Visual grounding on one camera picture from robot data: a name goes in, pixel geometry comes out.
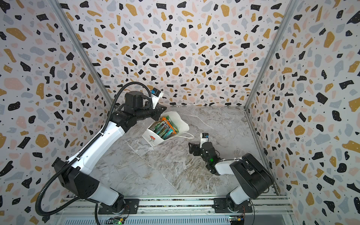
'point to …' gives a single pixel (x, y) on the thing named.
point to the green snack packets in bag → (165, 128)
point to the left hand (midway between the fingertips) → (166, 104)
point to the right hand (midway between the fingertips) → (192, 141)
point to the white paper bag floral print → (154, 139)
